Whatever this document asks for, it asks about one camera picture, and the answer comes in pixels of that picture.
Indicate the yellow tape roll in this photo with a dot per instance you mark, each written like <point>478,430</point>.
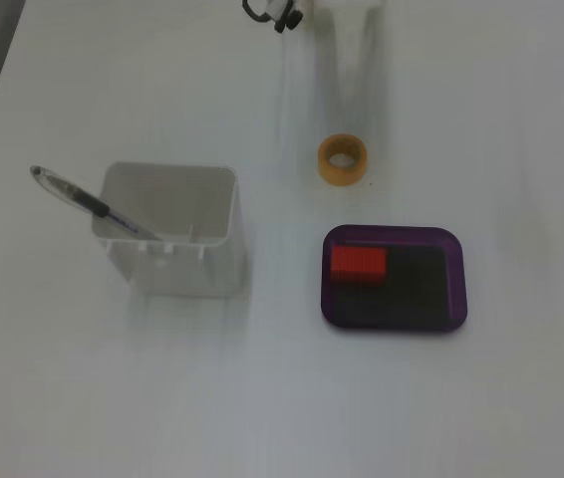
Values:
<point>326,167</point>

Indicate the white plastic pen holder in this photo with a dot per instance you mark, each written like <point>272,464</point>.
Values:
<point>182,269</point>

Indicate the red rectangular block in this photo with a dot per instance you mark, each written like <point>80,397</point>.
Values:
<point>358,265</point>

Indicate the purple metal tray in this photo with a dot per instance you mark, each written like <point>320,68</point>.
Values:
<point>456,279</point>

